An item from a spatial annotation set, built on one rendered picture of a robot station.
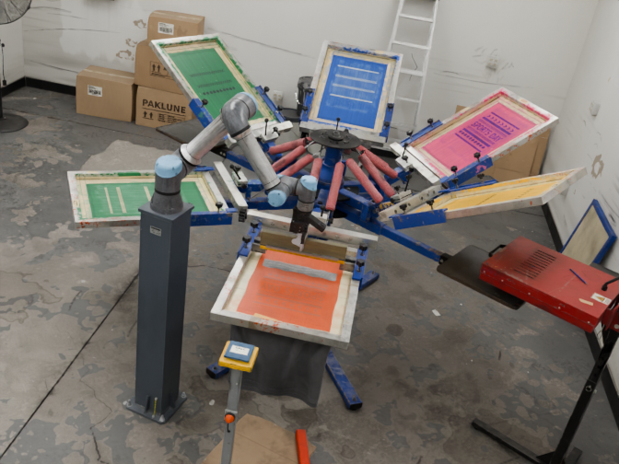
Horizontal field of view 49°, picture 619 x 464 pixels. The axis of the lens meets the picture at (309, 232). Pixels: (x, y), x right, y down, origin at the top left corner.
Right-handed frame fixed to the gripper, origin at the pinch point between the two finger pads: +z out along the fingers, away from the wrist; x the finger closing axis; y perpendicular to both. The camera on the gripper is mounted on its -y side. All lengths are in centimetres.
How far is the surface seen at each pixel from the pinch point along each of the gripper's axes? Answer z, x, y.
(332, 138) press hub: -23, -89, 1
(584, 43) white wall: -46, -420, -200
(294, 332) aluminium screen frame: 11, 51, -7
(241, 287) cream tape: 13.8, 23.4, 22.2
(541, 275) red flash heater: -2, -18, -114
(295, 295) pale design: 13.7, 20.2, -1.9
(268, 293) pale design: 13.7, 23.2, 9.9
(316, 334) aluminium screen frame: 10, 50, -16
